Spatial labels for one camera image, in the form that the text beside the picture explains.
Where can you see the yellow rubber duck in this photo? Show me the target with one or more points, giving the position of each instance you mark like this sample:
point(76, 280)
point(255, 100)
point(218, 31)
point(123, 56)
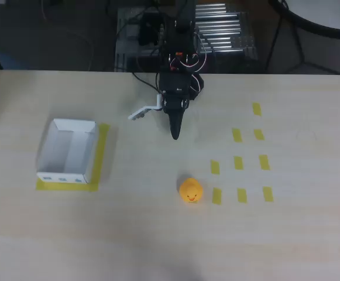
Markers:
point(190, 191)

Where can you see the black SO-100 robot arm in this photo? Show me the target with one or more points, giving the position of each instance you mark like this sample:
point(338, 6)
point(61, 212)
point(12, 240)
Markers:
point(181, 35)

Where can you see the white cardboard box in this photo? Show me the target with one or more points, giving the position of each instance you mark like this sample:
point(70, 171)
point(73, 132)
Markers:
point(67, 146)

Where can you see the yellow tape strip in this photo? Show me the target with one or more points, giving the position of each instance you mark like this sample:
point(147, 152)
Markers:
point(259, 134)
point(242, 195)
point(264, 162)
point(217, 195)
point(215, 167)
point(238, 162)
point(256, 109)
point(237, 135)
point(268, 194)

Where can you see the metal roller rack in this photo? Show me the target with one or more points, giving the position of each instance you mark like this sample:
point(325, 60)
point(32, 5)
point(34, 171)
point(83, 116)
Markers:
point(222, 32)

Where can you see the yellow L-shaped tape outline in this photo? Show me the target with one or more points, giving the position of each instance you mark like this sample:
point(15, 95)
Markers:
point(99, 158)

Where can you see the round white table top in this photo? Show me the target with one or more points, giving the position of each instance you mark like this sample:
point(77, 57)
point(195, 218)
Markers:
point(319, 14)

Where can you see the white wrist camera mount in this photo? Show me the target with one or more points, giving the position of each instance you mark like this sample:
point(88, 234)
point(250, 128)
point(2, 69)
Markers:
point(143, 111)

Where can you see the black table leg frame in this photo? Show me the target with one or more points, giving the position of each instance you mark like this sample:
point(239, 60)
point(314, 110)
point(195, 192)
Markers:
point(300, 55)

